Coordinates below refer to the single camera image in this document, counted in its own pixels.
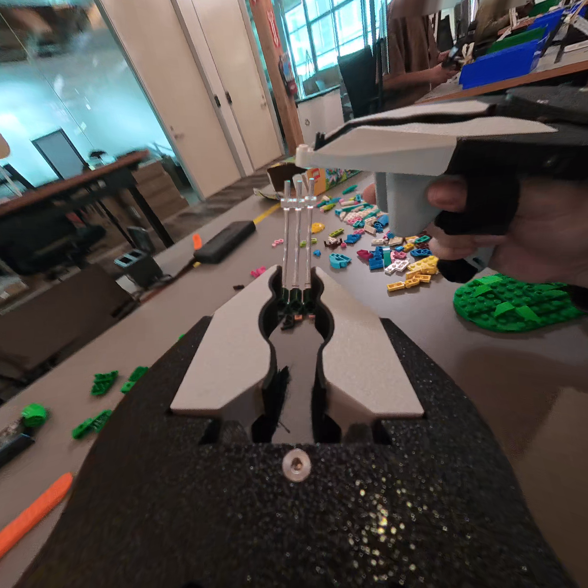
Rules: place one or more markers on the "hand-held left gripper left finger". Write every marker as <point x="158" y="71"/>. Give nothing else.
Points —
<point x="229" y="358"/>

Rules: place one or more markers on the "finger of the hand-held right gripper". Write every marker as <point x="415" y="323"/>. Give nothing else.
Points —
<point x="390" y="151"/>
<point x="413" y="112"/>

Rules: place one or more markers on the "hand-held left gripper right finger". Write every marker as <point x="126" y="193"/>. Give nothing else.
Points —
<point x="367" y="363"/>

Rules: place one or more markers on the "small white toy brick piece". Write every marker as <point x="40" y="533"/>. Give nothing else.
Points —
<point x="302" y="152"/>

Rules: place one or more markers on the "green brick with clear rods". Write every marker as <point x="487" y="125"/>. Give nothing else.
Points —
<point x="298" y="229"/>

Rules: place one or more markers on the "green toy bricks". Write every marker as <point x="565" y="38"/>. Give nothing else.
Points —
<point x="105" y="399"/>

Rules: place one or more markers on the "brown wooden desk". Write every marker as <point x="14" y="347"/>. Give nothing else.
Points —
<point x="69" y="183"/>

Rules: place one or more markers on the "person's right hand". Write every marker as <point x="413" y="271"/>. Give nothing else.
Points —
<point x="546" y="239"/>

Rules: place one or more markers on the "colourful toy set box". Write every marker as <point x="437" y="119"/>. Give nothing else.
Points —
<point x="335" y="177"/>

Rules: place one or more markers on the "black mesh chair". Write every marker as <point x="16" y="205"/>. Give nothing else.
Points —
<point x="360" y="82"/>

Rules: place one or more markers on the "wood-edged grey table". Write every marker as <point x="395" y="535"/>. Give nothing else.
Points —
<point x="505" y="87"/>

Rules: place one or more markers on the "white recycling bin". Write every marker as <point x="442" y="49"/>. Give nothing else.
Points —
<point x="321" y="115"/>

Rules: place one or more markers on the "blue storage bin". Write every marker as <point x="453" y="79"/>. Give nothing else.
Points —
<point x="500" y="69"/>

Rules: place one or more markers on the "pink flower brick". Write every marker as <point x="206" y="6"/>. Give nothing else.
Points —
<point x="258" y="272"/>

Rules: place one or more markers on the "pile of pastel toy bricks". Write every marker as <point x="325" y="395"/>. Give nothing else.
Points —
<point x="381" y="248"/>

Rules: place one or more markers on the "large grid window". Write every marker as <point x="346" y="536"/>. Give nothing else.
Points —
<point x="330" y="32"/>

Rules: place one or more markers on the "black power bank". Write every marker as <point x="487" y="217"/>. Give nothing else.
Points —
<point x="227" y="241"/>

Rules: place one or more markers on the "orange brick separator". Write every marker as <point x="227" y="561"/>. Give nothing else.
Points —
<point x="32" y="514"/>
<point x="196" y="241"/>

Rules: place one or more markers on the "red fire extinguisher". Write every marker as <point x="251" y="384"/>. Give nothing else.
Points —
<point x="289" y="78"/>

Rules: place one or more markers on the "grey battery charger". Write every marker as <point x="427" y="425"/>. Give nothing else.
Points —
<point x="138" y="266"/>

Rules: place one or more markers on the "green brick base build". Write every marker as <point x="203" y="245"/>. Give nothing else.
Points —
<point x="514" y="303"/>

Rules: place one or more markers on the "white double door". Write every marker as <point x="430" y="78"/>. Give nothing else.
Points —
<point x="229" y="92"/>

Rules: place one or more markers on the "dark flat panel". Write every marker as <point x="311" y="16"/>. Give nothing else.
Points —
<point x="59" y="317"/>

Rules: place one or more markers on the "stack of cardboard boxes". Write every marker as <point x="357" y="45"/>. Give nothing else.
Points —
<point x="160" y="188"/>

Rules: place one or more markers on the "green round toy brick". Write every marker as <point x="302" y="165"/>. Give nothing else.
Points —
<point x="34" y="415"/>

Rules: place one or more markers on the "black office chair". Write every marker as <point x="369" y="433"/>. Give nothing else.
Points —
<point x="46" y="243"/>

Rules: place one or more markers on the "small black flat box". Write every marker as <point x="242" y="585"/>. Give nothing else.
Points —
<point x="13" y="445"/>

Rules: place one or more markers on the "small black monitor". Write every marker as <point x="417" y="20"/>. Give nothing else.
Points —
<point x="59" y="156"/>

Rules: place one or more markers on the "wooden support post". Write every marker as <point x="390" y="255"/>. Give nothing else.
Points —
<point x="275" y="69"/>

